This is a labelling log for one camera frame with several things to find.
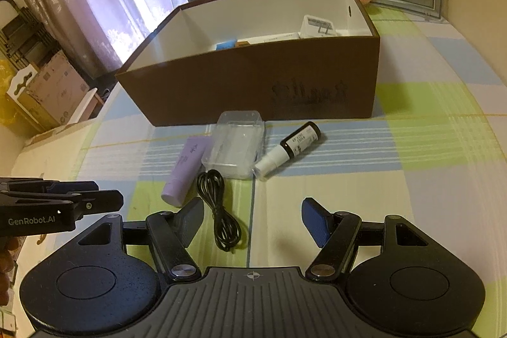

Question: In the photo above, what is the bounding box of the clear plastic case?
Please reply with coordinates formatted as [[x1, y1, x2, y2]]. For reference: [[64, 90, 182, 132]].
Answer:
[[201, 110, 265, 180]]

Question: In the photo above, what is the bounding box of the black cable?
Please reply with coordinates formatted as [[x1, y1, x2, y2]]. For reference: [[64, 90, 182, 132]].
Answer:
[[197, 169, 243, 252]]

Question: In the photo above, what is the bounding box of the black spray bottle white cap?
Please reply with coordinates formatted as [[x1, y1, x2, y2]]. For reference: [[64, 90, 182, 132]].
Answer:
[[253, 121, 321, 179]]

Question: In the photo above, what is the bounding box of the brown storage box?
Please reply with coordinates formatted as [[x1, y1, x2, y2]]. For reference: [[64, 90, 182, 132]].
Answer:
[[115, 0, 382, 127]]

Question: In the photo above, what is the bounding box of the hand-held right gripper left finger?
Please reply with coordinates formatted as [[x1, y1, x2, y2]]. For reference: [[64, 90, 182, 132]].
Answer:
[[77, 196, 207, 282]]

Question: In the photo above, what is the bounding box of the plaid bed sheet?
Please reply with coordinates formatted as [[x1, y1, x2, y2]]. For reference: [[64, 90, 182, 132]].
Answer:
[[8, 11, 507, 338]]

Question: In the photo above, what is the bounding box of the white cut-out cardboard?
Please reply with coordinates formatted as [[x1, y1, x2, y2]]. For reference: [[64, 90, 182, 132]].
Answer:
[[6, 65, 38, 101]]

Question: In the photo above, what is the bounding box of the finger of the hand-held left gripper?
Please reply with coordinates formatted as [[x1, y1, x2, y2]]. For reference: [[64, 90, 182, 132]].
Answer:
[[0, 179, 99, 199], [59, 190, 124, 221]]

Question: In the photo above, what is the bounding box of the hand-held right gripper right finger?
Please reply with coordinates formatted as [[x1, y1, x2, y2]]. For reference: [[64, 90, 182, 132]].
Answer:
[[300, 196, 432, 280]]

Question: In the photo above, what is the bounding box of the white board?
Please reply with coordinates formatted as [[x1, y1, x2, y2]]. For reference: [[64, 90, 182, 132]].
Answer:
[[73, 90, 104, 122]]

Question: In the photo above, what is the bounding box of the black folding rack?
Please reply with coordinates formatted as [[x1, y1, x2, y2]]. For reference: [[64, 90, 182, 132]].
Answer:
[[0, 0, 56, 71]]

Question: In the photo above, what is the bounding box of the yellow plastic bag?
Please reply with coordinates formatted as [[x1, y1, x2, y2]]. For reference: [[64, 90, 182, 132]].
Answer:
[[0, 59, 34, 135]]

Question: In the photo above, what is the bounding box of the printed cardboard box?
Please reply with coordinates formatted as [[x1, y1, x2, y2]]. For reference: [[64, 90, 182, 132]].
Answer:
[[29, 50, 91, 117]]

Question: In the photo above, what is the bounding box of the purple tube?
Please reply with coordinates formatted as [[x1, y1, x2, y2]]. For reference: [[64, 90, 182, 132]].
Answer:
[[161, 137, 210, 205]]

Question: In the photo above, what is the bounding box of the white carton with gold label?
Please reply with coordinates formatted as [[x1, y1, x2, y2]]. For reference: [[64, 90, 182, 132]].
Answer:
[[236, 31, 301, 46]]

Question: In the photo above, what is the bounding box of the person's left hand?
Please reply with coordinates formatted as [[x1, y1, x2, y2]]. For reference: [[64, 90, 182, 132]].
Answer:
[[0, 237, 20, 308]]

